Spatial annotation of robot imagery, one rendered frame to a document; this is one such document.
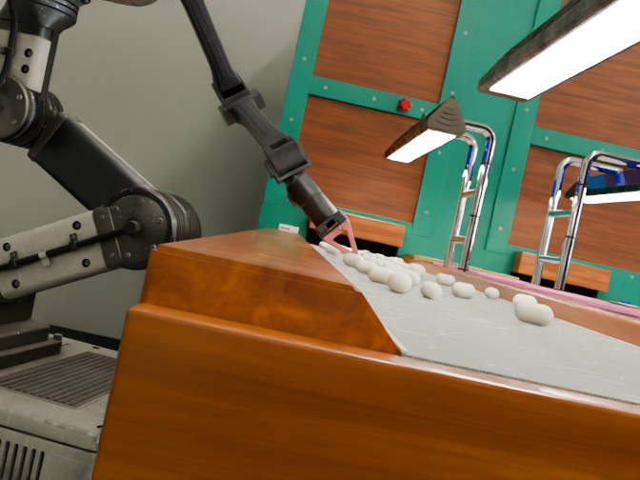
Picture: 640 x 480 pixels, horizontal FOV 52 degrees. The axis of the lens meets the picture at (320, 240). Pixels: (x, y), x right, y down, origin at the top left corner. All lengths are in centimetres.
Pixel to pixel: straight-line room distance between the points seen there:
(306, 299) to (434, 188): 188
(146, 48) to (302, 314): 289
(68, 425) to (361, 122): 149
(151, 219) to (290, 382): 76
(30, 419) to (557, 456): 75
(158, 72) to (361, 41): 119
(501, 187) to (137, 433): 199
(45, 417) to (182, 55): 235
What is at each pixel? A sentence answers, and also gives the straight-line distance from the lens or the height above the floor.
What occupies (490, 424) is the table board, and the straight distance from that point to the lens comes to 30.
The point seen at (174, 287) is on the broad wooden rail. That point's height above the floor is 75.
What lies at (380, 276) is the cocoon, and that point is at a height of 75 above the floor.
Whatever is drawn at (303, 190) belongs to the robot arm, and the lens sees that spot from 136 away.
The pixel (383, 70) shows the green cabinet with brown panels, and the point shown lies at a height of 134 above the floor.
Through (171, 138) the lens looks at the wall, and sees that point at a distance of 304.
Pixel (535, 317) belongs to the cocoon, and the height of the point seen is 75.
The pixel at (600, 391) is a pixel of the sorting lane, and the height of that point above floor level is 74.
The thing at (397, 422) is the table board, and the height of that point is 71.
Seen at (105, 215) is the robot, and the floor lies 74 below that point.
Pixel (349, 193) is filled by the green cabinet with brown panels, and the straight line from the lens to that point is 213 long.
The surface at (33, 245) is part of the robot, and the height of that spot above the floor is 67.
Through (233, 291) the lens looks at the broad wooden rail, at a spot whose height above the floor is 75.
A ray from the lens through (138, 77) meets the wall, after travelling 312.
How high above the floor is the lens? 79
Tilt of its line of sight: 1 degrees down
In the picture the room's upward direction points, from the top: 12 degrees clockwise
